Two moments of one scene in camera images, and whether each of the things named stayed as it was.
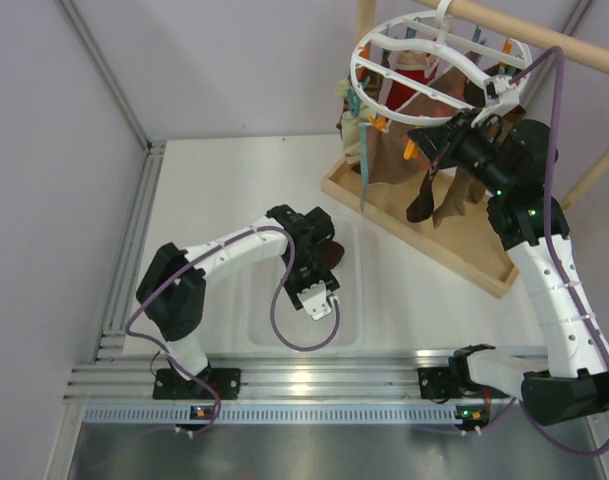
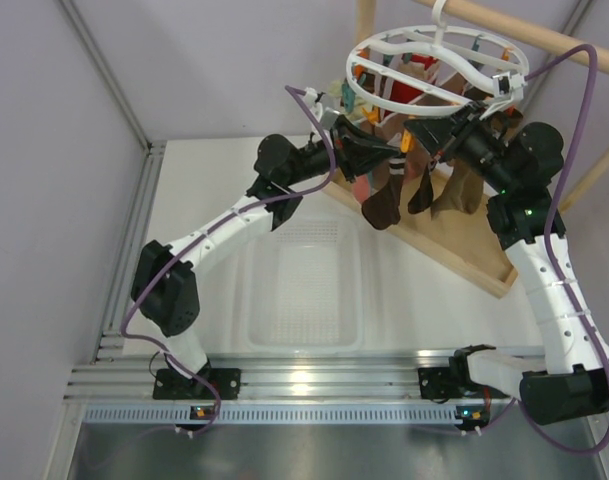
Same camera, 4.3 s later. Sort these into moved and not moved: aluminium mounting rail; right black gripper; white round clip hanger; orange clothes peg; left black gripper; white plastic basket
Moved: orange clothes peg; white round clip hanger; left black gripper
Not moved: right black gripper; white plastic basket; aluminium mounting rail
